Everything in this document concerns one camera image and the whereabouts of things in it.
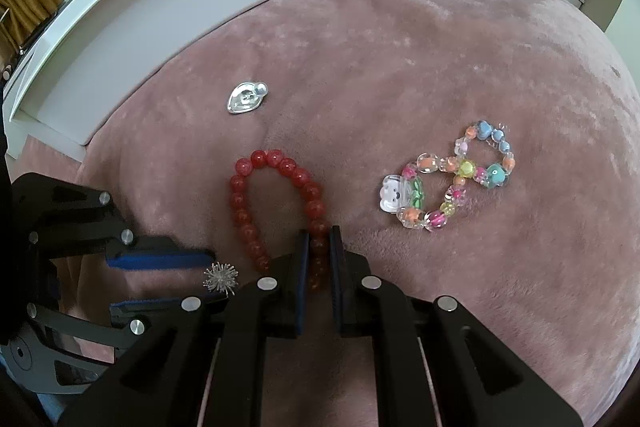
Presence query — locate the silver spiky brooch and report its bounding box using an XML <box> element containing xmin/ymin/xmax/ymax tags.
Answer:
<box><xmin>203</xmin><ymin>261</ymin><xmax>239</xmax><ymax>297</ymax></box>

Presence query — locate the red bead bracelet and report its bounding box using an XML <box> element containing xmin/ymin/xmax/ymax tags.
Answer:
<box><xmin>228</xmin><ymin>148</ymin><xmax>332</xmax><ymax>293</ymax></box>

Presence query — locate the colourful bead bracelet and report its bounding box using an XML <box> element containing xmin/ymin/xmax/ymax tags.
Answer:
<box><xmin>378</xmin><ymin>119</ymin><xmax>518</xmax><ymax>233</ymax></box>

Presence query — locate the silver heart pendant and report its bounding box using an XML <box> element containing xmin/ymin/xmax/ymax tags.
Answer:
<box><xmin>227</xmin><ymin>81</ymin><xmax>269</xmax><ymax>115</ymax></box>

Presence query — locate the pink plush blanket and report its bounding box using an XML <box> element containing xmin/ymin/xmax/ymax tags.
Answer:
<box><xmin>12</xmin><ymin>0</ymin><xmax>639</xmax><ymax>426</ymax></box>

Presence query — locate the mustard yellow curtain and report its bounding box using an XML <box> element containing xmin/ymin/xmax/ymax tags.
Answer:
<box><xmin>1</xmin><ymin>0</ymin><xmax>63</xmax><ymax>53</ymax></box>

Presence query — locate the white storage tray box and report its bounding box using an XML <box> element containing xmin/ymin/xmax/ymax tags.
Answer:
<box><xmin>2</xmin><ymin>0</ymin><xmax>268</xmax><ymax>160</ymax></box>

